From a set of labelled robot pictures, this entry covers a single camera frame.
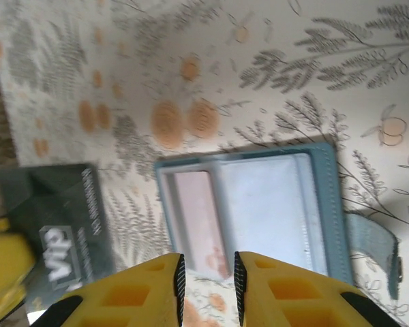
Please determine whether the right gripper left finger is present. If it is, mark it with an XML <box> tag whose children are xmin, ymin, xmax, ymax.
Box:
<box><xmin>47</xmin><ymin>253</ymin><xmax>187</xmax><ymax>327</ymax></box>

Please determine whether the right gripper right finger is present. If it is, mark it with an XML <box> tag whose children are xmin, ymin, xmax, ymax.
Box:
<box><xmin>234</xmin><ymin>251</ymin><xmax>402</xmax><ymax>327</ymax></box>

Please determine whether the black VIP card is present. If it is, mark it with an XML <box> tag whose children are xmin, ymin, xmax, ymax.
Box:
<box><xmin>0</xmin><ymin>162</ymin><xmax>119</xmax><ymax>314</ymax></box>

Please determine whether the teal card holder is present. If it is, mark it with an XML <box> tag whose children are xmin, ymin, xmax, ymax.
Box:
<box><xmin>155</xmin><ymin>142</ymin><xmax>405</xmax><ymax>300</ymax></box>

